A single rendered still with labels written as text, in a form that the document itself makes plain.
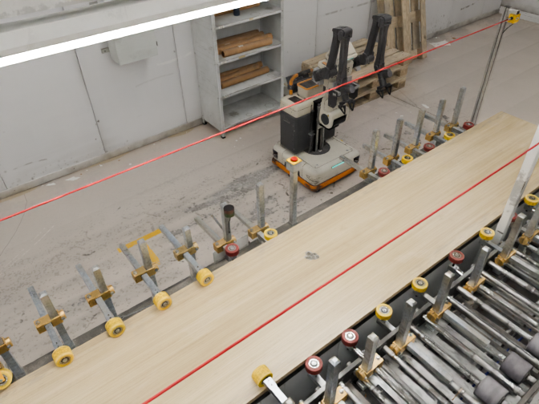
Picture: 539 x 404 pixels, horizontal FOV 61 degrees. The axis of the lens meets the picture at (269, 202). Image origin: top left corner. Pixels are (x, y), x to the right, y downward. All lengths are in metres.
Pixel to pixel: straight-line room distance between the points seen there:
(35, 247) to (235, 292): 2.41
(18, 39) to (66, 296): 2.75
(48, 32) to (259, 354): 1.55
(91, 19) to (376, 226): 1.97
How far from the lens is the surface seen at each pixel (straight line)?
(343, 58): 3.64
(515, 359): 2.51
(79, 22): 1.46
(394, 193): 3.10
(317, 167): 4.33
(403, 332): 2.30
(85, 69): 4.84
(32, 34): 1.43
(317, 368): 2.18
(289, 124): 4.36
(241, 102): 5.78
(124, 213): 4.47
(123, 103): 5.09
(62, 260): 4.22
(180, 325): 2.35
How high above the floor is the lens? 2.78
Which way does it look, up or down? 40 degrees down
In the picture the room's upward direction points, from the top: 1 degrees counter-clockwise
